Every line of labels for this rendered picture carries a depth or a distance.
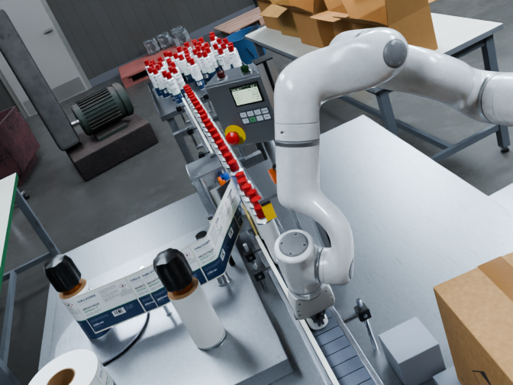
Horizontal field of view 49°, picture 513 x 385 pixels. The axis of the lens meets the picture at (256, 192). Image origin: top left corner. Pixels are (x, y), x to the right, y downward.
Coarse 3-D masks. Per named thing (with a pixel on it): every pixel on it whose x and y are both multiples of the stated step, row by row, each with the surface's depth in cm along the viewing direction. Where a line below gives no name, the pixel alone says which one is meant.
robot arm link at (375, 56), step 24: (336, 48) 106; (360, 48) 104; (384, 48) 102; (408, 48) 106; (288, 72) 108; (312, 72) 107; (336, 72) 106; (360, 72) 105; (384, 72) 104; (288, 96) 107; (312, 96) 107; (336, 96) 110; (288, 120) 108; (312, 120) 109
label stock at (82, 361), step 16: (80, 352) 146; (48, 368) 145; (64, 368) 142; (80, 368) 140; (96, 368) 138; (32, 384) 142; (48, 384) 140; (64, 384) 144; (80, 384) 135; (96, 384) 136; (112, 384) 143
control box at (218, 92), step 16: (224, 80) 144; (240, 80) 141; (256, 80) 139; (208, 96) 148; (224, 96) 145; (224, 112) 148; (272, 112) 144; (224, 128) 151; (240, 128) 149; (256, 128) 148; (272, 128) 146; (240, 144) 153
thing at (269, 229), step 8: (256, 208) 163; (264, 216) 164; (264, 224) 164; (272, 224) 165; (264, 232) 166; (272, 232) 166; (264, 240) 168; (272, 240) 167; (272, 248) 168; (272, 256) 171
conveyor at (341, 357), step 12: (252, 228) 195; (336, 324) 142; (324, 336) 140; (336, 336) 139; (324, 348) 137; (336, 348) 135; (348, 348) 134; (336, 360) 132; (348, 360) 131; (336, 372) 129; (348, 372) 128; (360, 372) 127; (348, 384) 125; (360, 384) 124; (372, 384) 123
